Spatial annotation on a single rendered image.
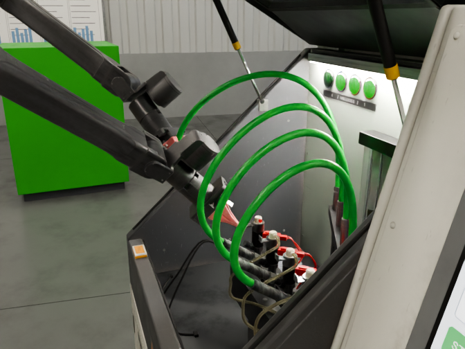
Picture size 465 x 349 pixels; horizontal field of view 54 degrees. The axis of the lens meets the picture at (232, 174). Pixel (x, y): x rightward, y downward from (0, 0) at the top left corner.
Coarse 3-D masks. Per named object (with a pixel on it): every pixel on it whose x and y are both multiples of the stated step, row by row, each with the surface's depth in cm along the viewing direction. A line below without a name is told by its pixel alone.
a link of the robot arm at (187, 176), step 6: (180, 162) 94; (174, 168) 93; (180, 168) 93; (186, 168) 94; (192, 168) 94; (174, 174) 93; (180, 174) 93; (186, 174) 94; (192, 174) 94; (168, 180) 94; (174, 180) 94; (180, 180) 93; (186, 180) 94; (174, 186) 95; (180, 186) 94; (186, 186) 95
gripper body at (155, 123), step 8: (152, 112) 106; (160, 112) 108; (144, 120) 106; (152, 120) 105; (160, 120) 106; (144, 128) 107; (152, 128) 105; (160, 128) 105; (168, 128) 104; (176, 128) 108; (160, 136) 102
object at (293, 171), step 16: (320, 160) 74; (288, 176) 72; (272, 192) 72; (352, 192) 78; (256, 208) 72; (352, 208) 79; (240, 224) 73; (352, 224) 80; (240, 240) 73; (240, 272) 75; (256, 288) 77; (272, 288) 79
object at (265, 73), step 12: (264, 72) 99; (276, 72) 99; (228, 84) 100; (300, 84) 100; (204, 96) 102; (192, 108) 102; (324, 108) 101; (180, 132) 104; (336, 156) 104; (336, 180) 106
